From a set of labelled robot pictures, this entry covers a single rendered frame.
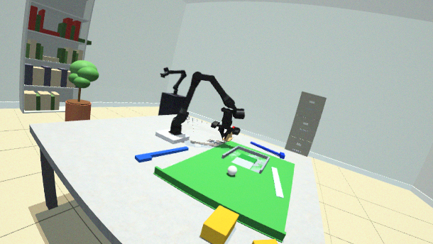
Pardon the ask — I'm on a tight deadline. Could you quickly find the white golf ball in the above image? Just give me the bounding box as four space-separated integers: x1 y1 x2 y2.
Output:
228 166 237 175

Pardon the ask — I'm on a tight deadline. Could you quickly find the white flat bar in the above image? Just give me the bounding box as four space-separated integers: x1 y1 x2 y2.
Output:
271 167 284 198

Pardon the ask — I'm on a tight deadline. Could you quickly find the yellow block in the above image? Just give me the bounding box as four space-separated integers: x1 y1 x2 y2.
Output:
252 239 278 244
200 206 239 244

